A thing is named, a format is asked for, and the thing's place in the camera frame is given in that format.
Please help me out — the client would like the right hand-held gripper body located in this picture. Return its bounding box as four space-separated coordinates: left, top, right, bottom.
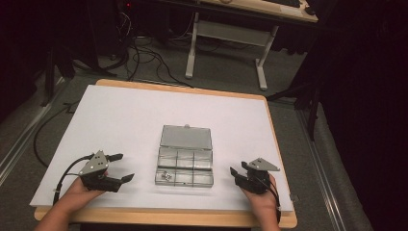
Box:
234 157 281 195

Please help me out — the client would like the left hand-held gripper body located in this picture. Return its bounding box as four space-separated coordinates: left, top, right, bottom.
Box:
77 149 126 193

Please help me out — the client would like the clear plastic compartment box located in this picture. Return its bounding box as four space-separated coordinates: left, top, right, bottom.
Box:
154 124 215 189

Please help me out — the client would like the person's right hand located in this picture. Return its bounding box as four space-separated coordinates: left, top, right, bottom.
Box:
240 173 281 214

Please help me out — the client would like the person's left hand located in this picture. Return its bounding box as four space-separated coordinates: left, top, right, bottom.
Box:
59 170 109 214

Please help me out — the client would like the white board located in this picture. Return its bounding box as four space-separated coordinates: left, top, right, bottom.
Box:
29 84 294 213

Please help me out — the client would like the black metal stand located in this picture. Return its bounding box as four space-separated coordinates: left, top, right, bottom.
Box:
267 79 322 142
39 44 118 108

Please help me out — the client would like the black computer tower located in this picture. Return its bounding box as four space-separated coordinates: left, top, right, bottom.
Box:
86 0 133 63

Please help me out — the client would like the white-legged wooden desk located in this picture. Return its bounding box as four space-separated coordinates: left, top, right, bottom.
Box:
150 0 320 91

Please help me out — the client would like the black keyboard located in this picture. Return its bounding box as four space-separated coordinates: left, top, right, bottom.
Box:
263 0 303 9

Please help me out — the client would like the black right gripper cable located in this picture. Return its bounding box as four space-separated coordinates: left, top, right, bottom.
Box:
263 174 283 223

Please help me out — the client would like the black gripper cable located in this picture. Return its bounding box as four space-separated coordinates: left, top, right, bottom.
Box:
52 153 96 207
263 174 283 223

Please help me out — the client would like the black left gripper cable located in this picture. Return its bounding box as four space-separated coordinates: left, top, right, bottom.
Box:
52 153 96 207

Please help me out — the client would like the metal floor rail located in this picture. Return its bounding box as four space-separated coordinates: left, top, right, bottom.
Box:
0 76 66 188
295 109 348 231

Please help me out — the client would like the black floor cable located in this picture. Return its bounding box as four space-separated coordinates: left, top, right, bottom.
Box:
33 101 80 168
127 37 195 90

